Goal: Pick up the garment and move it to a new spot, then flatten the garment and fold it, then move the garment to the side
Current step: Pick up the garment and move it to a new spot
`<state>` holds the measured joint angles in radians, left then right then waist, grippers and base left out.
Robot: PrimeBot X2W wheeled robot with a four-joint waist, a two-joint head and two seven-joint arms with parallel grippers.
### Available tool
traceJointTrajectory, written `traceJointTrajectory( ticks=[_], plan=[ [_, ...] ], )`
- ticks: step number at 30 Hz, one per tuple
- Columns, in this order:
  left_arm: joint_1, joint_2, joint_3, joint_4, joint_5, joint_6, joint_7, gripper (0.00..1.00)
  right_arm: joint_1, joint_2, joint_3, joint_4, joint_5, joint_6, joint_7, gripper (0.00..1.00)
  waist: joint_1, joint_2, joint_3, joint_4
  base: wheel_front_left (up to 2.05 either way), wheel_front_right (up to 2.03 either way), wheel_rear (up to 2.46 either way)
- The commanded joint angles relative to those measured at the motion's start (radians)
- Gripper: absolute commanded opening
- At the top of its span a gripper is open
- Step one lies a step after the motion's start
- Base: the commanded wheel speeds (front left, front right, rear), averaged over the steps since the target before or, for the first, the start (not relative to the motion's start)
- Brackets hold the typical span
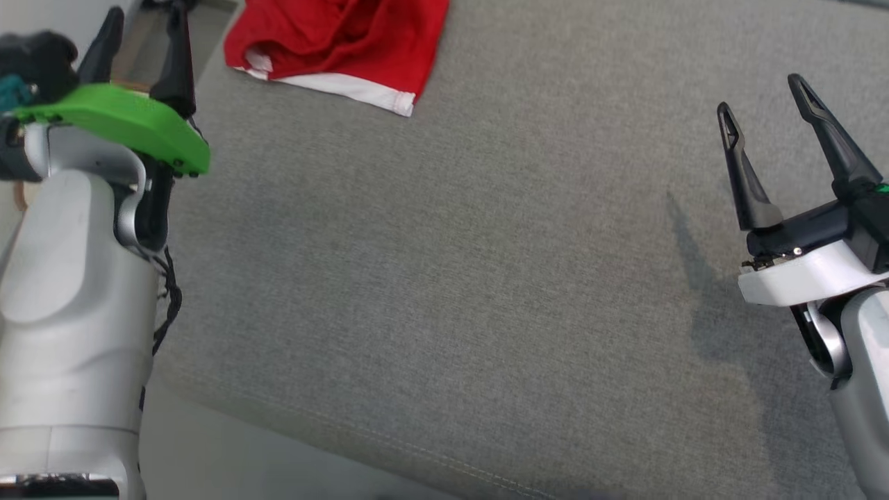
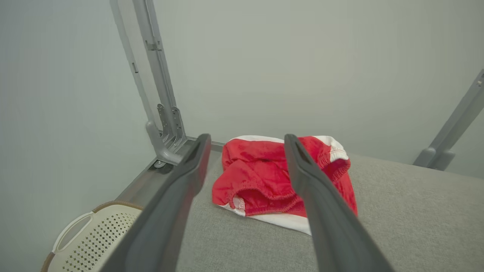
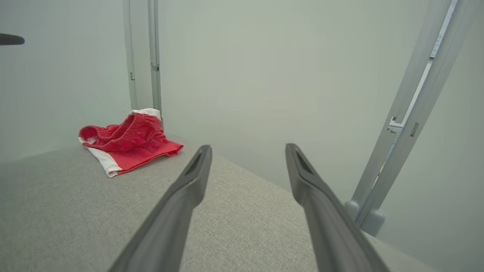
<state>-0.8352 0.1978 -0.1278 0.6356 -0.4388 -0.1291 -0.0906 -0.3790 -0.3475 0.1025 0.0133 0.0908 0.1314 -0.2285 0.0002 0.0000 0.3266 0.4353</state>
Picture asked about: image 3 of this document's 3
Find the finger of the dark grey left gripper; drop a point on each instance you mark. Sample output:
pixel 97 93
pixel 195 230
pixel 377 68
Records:
pixel 9 39

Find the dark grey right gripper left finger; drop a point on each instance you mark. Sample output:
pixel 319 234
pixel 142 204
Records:
pixel 170 226

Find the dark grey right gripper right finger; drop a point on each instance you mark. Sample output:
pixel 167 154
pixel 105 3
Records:
pixel 332 230

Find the red shorts with white trim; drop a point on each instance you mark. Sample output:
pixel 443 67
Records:
pixel 132 143

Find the grey metal frame post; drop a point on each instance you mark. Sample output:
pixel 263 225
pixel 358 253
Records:
pixel 153 37
pixel 374 192

